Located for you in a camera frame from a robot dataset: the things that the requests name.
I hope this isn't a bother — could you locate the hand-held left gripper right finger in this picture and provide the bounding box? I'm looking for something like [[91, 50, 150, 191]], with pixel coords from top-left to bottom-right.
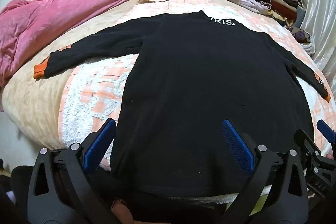
[[221, 119, 309, 224]]

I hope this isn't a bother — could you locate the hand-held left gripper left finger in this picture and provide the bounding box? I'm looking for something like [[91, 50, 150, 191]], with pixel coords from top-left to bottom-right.
[[28, 118, 124, 224]]

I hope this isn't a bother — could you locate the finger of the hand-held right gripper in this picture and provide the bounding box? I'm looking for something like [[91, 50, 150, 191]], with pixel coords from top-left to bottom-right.
[[294, 129, 319, 161], [316, 120, 336, 147]]

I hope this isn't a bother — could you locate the black sweater with orange cuffs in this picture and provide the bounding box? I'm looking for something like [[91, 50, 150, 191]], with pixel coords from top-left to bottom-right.
[[34, 10, 331, 199]]

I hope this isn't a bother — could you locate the white bag of clothes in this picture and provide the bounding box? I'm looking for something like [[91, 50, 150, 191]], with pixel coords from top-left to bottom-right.
[[289, 26, 315, 55]]

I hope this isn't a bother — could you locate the person's left hand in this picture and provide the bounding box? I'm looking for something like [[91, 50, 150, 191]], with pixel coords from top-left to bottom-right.
[[112, 197, 138, 224]]

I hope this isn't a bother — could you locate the peach and white plaid blanket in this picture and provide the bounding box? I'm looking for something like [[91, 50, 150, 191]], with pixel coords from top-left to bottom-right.
[[59, 0, 336, 198]]

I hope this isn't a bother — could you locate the beige bed sheet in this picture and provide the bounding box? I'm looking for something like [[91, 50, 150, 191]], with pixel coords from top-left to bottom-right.
[[1, 0, 237, 153]]

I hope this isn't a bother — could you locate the grey blue cushion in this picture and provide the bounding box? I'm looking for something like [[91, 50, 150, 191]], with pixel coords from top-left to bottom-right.
[[297, 7, 307, 28]]

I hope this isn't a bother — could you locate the white satin curtain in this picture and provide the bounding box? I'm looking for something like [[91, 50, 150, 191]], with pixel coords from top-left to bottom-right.
[[299, 0, 336, 98]]

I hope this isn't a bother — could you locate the pink duvet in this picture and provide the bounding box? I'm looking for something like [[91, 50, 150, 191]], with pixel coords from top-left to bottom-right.
[[0, 0, 171, 88]]

